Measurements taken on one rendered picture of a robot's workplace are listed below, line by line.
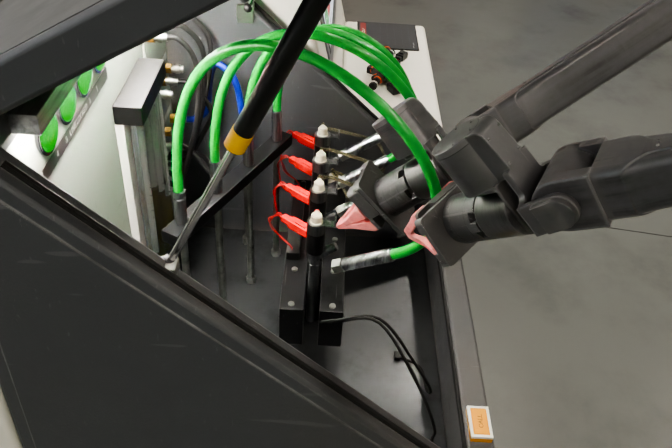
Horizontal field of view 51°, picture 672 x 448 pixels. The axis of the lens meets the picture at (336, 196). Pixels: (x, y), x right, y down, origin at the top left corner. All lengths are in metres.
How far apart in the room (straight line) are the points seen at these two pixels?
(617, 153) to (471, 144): 0.13
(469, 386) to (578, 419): 1.28
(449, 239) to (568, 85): 0.28
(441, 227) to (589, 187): 0.20
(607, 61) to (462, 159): 0.33
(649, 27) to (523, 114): 0.19
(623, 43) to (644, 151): 0.33
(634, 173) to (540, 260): 2.17
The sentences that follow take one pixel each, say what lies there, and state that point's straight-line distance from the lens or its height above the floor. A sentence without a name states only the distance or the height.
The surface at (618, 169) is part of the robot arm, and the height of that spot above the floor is 1.45.
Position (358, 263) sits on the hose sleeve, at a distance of 0.94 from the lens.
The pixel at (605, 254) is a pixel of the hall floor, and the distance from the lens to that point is 2.94.
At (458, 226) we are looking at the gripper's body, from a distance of 0.78.
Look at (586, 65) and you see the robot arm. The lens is 0.96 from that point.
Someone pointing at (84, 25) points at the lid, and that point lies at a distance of 0.51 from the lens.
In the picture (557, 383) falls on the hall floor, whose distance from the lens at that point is 2.41.
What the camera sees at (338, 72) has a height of 1.41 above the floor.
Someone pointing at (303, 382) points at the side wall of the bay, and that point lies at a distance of 0.75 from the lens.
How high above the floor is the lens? 1.78
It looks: 37 degrees down
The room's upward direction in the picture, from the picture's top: 4 degrees clockwise
